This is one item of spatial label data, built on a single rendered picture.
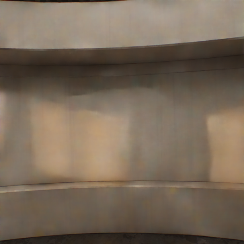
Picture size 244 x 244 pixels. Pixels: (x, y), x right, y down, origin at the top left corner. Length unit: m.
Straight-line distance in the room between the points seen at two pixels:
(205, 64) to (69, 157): 0.40
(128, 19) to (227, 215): 0.46
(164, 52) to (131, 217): 0.38
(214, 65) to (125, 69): 0.21
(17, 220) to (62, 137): 0.21
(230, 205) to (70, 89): 0.45
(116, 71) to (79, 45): 0.12
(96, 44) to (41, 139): 0.26
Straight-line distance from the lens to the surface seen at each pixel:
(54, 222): 0.51
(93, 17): 0.43
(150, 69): 0.48
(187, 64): 0.49
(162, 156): 0.47
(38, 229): 0.52
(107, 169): 0.48
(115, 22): 0.42
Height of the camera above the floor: 0.26
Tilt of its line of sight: level
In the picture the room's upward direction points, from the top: 1 degrees counter-clockwise
